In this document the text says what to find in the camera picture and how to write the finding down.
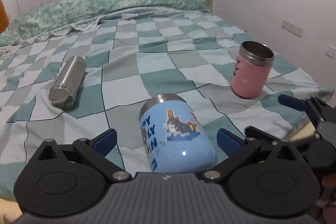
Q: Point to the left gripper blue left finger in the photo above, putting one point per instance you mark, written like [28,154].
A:
[93,152]

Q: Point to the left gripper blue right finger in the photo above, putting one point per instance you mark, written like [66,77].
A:
[239,153]

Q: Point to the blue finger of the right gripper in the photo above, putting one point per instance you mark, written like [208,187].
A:
[309,106]

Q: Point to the blue cartoon steel cup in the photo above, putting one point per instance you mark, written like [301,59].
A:
[174,139]

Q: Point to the pink steel cup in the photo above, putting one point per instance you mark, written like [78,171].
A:
[253,64]

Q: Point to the silver steel flask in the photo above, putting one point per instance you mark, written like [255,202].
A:
[64,91]

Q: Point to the green floral quilt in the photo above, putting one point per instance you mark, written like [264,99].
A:
[60,14]

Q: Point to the wooden headboard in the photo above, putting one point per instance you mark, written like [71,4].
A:
[4,22]

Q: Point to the white wall switch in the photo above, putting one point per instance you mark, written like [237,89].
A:
[330,51]

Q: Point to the white wall socket panel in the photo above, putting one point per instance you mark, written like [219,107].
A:
[298,31]

